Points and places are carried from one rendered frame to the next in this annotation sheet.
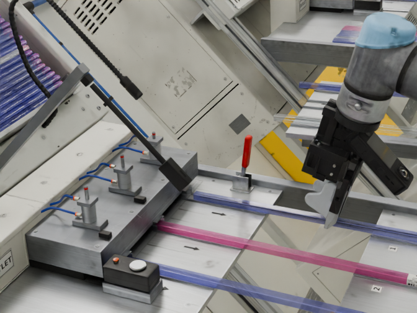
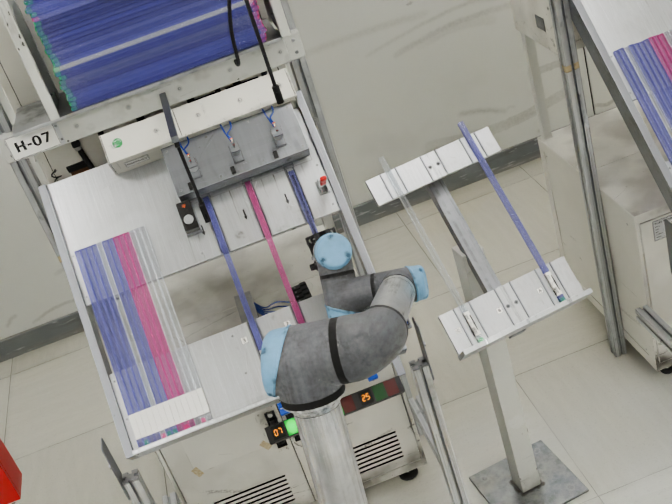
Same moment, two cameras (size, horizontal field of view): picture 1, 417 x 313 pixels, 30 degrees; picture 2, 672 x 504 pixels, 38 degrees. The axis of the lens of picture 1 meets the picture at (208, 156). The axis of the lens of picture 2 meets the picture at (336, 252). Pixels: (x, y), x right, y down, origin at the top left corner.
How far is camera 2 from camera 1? 1.87 m
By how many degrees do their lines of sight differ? 53
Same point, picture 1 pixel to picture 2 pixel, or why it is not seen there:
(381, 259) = (314, 308)
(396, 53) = (322, 267)
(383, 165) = not seen: hidden behind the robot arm
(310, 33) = (624, 17)
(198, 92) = not seen: outside the picture
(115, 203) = (221, 161)
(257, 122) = (549, 36)
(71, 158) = (232, 100)
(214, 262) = (243, 235)
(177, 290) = (207, 239)
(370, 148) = not seen: hidden behind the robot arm
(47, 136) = (233, 70)
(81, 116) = (274, 58)
